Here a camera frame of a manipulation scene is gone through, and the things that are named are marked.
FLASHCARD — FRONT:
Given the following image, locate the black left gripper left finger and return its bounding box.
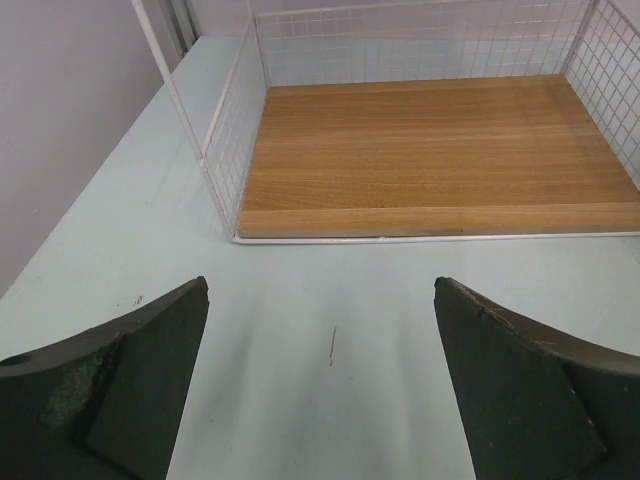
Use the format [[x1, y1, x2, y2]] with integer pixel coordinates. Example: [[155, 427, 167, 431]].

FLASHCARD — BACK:
[[1, 277, 209, 479]]

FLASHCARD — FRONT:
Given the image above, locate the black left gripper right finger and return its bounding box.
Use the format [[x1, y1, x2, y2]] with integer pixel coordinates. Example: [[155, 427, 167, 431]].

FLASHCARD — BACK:
[[434, 277, 639, 479]]

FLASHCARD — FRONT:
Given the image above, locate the bottom wooden shelf board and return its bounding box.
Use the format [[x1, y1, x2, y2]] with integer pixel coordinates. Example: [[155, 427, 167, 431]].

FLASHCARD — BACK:
[[238, 75, 639, 239]]

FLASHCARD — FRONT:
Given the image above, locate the white wire shelf rack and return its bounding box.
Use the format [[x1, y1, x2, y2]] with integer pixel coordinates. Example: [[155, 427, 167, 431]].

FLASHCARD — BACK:
[[134, 1, 639, 244]]

